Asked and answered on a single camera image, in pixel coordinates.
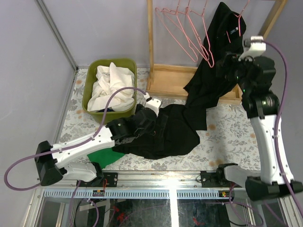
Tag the blue plaid shirt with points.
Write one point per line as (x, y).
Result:
(107, 110)

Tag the aluminium rail frame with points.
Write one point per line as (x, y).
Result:
(145, 184)

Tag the pink wire hanger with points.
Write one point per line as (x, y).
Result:
(173, 20)

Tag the floral table mat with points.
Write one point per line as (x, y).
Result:
(229, 138)

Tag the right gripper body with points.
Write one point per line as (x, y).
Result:
(237, 70)

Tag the wooden clothes rack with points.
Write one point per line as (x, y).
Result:
(167, 81)

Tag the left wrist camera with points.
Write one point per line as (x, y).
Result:
(152, 103)

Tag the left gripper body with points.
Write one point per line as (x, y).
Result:
(148, 118)

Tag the olive green plastic basket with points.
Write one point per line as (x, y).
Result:
(91, 79)

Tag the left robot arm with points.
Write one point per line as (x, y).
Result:
(58, 162)

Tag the white shirt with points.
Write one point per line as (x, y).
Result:
(109, 80)

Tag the pink hanger of white shirt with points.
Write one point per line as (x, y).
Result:
(190, 32)

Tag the pink hanger of black shirt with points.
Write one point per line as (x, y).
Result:
(205, 52)

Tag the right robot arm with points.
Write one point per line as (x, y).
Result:
(254, 76)

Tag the green cloth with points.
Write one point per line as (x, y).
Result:
(105, 157)

